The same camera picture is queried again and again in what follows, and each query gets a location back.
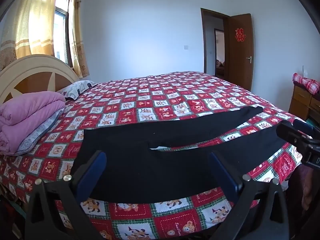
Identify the red checked printed bedsheet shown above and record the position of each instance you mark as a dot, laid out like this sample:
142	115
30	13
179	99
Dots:
175	100

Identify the folded pink quilt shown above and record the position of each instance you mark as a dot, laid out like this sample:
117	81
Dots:
25	115

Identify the red paper door decoration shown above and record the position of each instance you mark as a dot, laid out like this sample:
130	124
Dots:
240	35

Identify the yellow curtain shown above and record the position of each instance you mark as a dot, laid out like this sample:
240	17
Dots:
76	42
32	17

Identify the cream and brown headboard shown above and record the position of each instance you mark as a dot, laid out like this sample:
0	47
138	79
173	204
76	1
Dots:
32	80

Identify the red plaid cloth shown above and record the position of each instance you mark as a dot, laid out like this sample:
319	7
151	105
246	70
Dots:
307	82

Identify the brown wooden door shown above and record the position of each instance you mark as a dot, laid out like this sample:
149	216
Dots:
240	65

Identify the dark wooden door frame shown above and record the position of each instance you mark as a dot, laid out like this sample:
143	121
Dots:
203	42

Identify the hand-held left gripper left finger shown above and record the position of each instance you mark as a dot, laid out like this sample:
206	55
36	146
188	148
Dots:
92	176

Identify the white patterned pillow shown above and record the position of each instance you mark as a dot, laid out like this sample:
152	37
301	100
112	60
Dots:
75	88

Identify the brown sofa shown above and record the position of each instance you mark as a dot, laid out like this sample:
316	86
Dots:
220	67

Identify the wooden cabinet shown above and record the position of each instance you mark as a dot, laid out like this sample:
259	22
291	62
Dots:
300	102

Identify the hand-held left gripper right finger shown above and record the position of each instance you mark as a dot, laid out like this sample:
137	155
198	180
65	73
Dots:
223	176

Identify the person's dark red clothing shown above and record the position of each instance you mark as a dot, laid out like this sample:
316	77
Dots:
307	192

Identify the black pants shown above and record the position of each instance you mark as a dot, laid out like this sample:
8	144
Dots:
150	170

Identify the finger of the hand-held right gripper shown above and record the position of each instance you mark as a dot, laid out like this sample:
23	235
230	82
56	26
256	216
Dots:
303	126
287	131

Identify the window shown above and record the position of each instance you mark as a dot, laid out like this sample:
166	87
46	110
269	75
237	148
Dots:
61	35

